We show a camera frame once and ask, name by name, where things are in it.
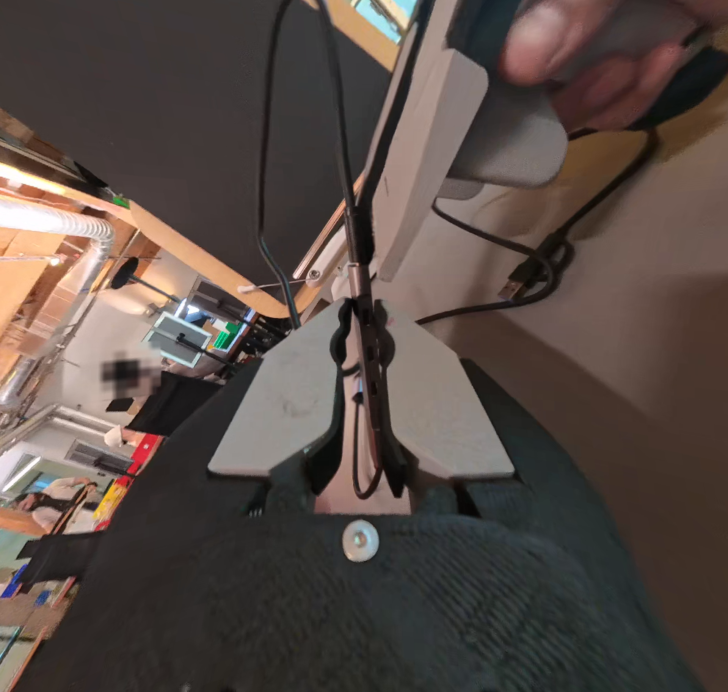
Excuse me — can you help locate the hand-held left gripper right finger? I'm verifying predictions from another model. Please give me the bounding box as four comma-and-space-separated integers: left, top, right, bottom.
372, 300, 515, 499

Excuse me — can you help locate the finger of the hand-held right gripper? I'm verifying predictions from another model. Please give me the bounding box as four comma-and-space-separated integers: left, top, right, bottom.
355, 0, 477, 206
371, 48, 570, 283

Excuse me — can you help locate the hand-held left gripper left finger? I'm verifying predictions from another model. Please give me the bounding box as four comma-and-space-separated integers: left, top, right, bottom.
207, 297, 349, 496

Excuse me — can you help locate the grey panel on stand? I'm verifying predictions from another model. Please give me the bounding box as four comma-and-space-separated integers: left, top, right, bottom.
142, 312, 212, 364

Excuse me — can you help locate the wooden book stand black panel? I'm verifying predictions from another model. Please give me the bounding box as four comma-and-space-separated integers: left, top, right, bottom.
0, 0, 402, 329

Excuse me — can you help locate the short black hub cable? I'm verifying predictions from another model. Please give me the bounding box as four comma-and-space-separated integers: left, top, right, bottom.
256, 0, 377, 329

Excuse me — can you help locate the silver ceiling air duct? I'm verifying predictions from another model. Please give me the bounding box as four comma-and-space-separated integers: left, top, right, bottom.
0, 198, 117, 306

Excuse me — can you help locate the grey usb hub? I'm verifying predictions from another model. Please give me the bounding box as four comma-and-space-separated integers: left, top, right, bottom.
346, 262, 399, 471

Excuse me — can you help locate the black usb-c cable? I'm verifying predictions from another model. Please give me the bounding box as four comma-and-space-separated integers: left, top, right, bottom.
351, 129, 661, 501

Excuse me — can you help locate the black floor lamp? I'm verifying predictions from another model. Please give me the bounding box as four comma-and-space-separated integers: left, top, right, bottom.
110, 257, 180, 303

